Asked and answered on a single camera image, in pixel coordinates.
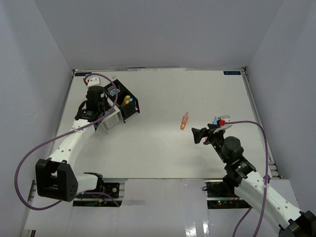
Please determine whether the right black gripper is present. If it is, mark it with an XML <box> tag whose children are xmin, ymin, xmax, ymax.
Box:
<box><xmin>192</xmin><ymin>124</ymin><xmax>229</xmax><ymax>164</ymax></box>

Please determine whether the pale yellow highlighter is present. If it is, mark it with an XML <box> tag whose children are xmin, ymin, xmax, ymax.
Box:
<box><xmin>123</xmin><ymin>95</ymin><xmax>130</xmax><ymax>104</ymax></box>

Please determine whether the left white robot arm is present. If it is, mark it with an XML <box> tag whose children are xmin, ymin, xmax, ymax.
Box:
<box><xmin>35</xmin><ymin>86</ymin><xmax>110</xmax><ymax>202</ymax></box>

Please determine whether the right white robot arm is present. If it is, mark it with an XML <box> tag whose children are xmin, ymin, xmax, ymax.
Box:
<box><xmin>192</xmin><ymin>120</ymin><xmax>316</xmax><ymax>237</ymax></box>

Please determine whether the black mesh pen holder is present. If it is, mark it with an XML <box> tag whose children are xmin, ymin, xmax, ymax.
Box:
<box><xmin>104</xmin><ymin>79</ymin><xmax>140</xmax><ymax>122</ymax></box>

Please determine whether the white slotted pen holder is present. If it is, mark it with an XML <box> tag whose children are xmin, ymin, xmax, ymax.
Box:
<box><xmin>102</xmin><ymin>106</ymin><xmax>123</xmax><ymax>130</ymax></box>

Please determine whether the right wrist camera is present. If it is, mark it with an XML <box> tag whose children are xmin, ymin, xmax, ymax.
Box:
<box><xmin>213</xmin><ymin>115</ymin><xmax>232</xmax><ymax>133</ymax></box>

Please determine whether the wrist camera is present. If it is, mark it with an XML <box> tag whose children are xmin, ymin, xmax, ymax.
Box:
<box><xmin>213</xmin><ymin>115</ymin><xmax>232</xmax><ymax>133</ymax></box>
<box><xmin>83</xmin><ymin>76</ymin><xmax>101</xmax><ymax>88</ymax></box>

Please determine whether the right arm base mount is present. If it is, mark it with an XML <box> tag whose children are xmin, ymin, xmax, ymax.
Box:
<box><xmin>202</xmin><ymin>181</ymin><xmax>250</xmax><ymax>210</ymax></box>

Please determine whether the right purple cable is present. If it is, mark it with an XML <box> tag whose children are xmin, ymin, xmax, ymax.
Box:
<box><xmin>223</xmin><ymin>120</ymin><xmax>271</xmax><ymax>237</ymax></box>

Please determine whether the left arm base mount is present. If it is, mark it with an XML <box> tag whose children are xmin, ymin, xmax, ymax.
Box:
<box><xmin>73</xmin><ymin>182</ymin><xmax>124</xmax><ymax>207</ymax></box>

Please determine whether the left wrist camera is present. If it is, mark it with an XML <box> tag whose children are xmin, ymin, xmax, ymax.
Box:
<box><xmin>83</xmin><ymin>76</ymin><xmax>101</xmax><ymax>88</ymax></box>

